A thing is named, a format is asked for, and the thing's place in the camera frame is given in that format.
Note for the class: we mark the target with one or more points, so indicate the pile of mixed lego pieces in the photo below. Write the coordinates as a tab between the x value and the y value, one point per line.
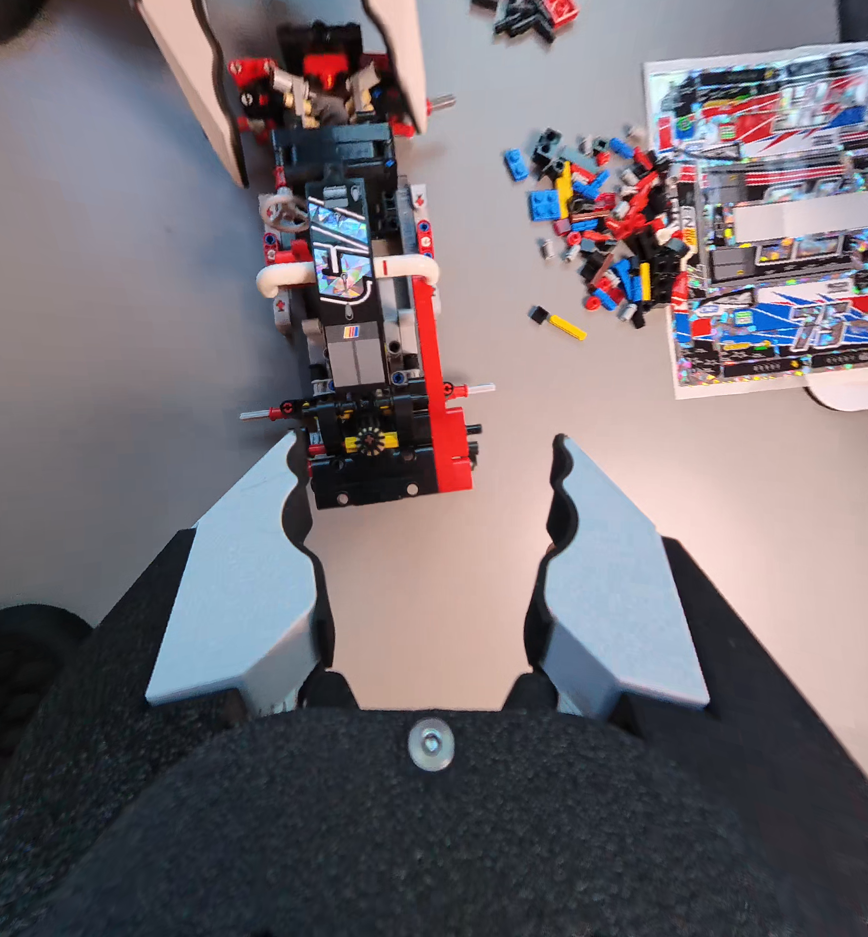
624	219

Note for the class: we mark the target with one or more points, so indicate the red flat lego piece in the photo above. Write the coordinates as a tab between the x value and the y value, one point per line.
562	11

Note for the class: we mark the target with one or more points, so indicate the holographic sticker sheet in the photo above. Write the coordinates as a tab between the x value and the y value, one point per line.
807	219

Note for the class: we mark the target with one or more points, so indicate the lego car chassis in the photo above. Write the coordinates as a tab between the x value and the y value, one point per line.
445	439

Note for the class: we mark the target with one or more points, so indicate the pile of black blue pins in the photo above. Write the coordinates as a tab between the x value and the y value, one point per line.
522	18

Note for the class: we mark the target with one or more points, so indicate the white desk stand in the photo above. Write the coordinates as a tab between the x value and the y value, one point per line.
866	392

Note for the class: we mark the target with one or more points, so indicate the yellow lego axle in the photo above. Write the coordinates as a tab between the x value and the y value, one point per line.
567	326

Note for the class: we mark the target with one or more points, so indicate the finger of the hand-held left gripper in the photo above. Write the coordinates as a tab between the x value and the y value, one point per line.
405	44
192	73

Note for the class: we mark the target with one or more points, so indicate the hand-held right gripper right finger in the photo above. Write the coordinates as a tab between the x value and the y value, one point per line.
617	600

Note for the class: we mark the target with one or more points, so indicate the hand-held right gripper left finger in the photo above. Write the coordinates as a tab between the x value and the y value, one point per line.
243	600

